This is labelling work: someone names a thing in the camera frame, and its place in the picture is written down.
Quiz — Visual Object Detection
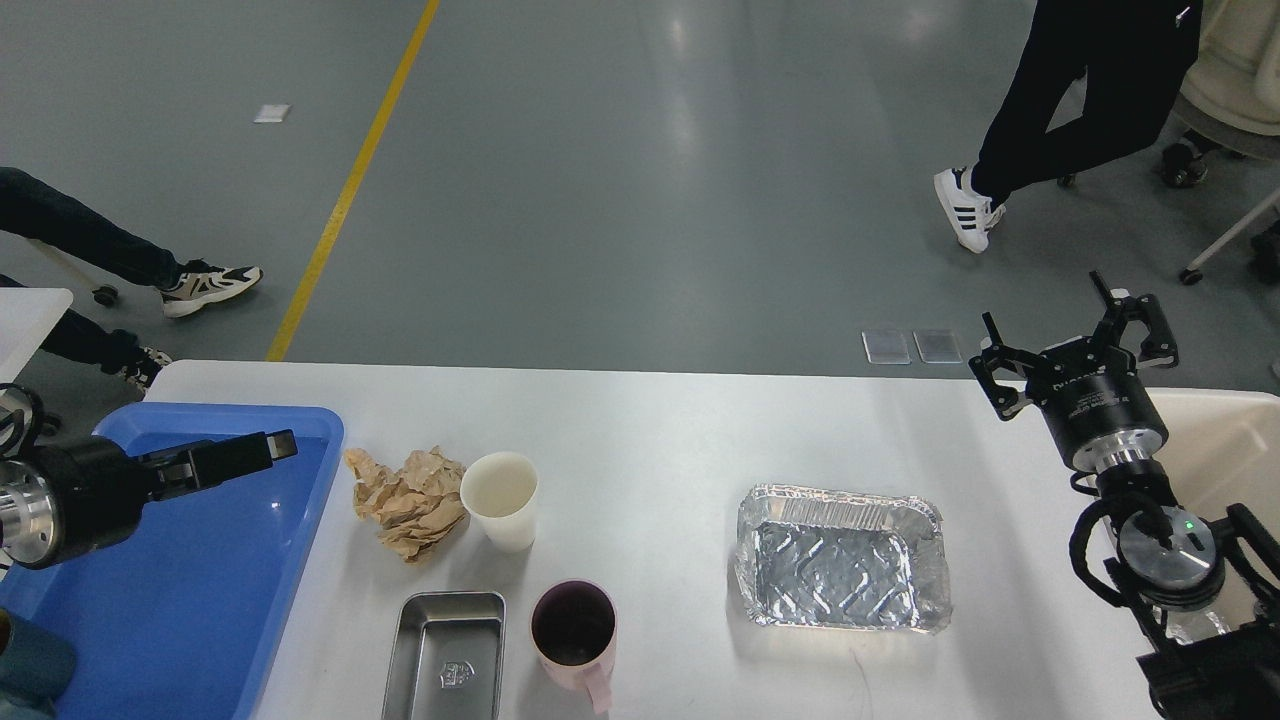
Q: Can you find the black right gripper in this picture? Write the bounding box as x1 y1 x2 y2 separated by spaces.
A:
968 270 1181 471

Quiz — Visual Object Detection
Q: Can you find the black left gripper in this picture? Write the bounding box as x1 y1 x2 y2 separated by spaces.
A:
20 430 298 570

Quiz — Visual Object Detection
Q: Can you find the stainless steel tray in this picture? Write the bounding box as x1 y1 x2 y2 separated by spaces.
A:
381 591 506 719

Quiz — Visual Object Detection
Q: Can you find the aluminium foil tray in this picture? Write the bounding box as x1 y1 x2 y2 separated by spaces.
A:
733 484 954 634

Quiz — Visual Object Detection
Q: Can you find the pink ribbed mug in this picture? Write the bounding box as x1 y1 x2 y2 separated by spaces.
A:
530 579 618 715

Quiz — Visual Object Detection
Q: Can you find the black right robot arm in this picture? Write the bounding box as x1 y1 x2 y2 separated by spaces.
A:
968 272 1279 719

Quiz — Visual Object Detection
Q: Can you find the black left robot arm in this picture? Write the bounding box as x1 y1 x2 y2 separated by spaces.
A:
1 382 298 570

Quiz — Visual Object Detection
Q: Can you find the floor socket plate right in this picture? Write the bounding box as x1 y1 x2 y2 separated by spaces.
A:
911 329 964 364

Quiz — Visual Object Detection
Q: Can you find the floor socket plate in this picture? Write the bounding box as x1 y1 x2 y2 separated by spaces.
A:
861 329 913 366
911 329 964 364

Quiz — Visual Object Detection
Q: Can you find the blue plastic bin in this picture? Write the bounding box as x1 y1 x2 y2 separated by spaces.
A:
1 402 344 719

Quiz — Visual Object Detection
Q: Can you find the beige plastic bin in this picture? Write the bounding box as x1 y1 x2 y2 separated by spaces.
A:
1140 387 1280 641

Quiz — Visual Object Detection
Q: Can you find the floor socket plate left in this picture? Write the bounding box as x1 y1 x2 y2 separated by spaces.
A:
861 329 913 366

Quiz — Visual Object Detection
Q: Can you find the crumpled brown paper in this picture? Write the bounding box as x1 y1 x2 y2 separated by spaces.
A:
343 446 468 565

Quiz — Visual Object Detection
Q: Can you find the person in black trousers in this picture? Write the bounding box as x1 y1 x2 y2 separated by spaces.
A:
933 1 1204 254

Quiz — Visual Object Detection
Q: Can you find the white office chair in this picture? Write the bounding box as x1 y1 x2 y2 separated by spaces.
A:
1160 0 1280 287

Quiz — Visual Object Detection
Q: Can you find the person in beige sweater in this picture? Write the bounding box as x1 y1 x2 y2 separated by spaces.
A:
1 167 262 392

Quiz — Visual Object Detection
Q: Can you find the white paper cup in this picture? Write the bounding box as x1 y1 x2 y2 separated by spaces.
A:
460 451 539 553

